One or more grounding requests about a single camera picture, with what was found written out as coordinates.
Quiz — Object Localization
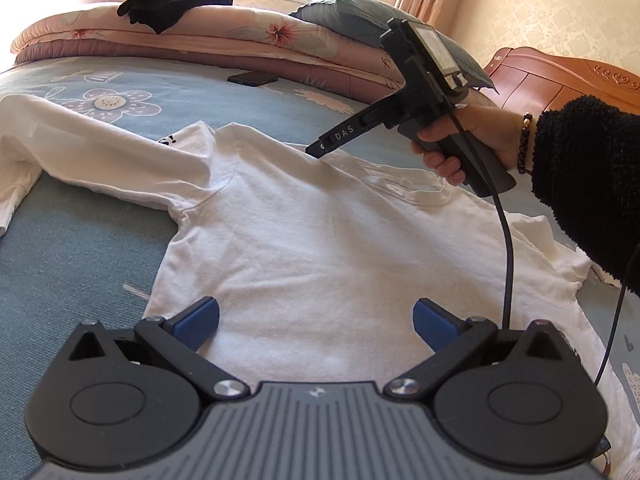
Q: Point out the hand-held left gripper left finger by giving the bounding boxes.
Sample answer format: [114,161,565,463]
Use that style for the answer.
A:
[67,296,251,403]

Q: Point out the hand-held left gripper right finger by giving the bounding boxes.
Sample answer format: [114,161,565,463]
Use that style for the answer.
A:
[382,297,571,403]

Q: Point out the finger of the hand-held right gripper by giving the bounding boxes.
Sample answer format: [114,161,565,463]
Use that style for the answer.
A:
[305,136,335,159]

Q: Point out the white printed long-sleeve shirt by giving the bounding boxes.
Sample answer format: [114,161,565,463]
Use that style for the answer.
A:
[0,95,640,461]

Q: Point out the person's right hand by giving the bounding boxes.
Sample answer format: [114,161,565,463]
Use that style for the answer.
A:
[411,105,526,188]

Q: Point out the black smartphone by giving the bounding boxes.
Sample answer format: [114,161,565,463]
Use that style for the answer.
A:
[227,71,277,86]

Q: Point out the large grey-blue pillow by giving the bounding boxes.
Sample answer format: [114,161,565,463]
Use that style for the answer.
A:
[290,0,498,93]

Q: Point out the pink floral folded quilt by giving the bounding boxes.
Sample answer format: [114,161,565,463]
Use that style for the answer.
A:
[11,0,501,111]

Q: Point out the wooden bed headboard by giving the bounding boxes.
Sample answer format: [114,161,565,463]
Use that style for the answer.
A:
[485,47,640,121]

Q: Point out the black garment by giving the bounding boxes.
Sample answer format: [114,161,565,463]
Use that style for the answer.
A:
[117,0,235,35]

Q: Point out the dark bead bracelet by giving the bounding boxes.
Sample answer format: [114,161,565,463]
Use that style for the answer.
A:
[517,112,535,176]

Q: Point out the thick black gripper cable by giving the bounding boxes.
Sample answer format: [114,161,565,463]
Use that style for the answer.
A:
[440,72,516,333]

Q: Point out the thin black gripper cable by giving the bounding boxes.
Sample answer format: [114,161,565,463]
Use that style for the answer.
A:
[592,275,640,396]

